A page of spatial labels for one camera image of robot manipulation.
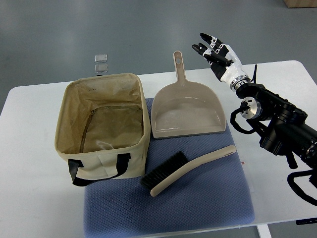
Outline black table control panel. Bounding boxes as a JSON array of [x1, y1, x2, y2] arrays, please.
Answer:
[[296, 218, 317, 226]]

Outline beige plastic dustpan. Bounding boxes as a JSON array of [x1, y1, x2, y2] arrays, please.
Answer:
[[151, 51, 227, 139]]

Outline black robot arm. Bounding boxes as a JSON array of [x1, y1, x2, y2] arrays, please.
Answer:
[[230, 76, 317, 205]]

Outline beige hand broom black bristles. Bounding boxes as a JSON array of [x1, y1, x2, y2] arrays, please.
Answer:
[[140, 145, 236, 197]]

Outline white table leg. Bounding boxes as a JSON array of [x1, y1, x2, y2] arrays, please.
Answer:
[[257, 224, 272, 238]]

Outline lower clear floor plate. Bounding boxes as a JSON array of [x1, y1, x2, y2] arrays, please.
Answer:
[[95, 63, 108, 73]]

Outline yellow fabric bag black handles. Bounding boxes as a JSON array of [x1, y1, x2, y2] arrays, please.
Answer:
[[54, 73, 151, 186]]

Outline blue textured mat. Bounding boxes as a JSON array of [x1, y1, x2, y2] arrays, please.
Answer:
[[83, 97, 256, 238]]

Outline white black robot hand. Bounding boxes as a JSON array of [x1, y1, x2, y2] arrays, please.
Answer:
[[192, 33, 251, 91]]

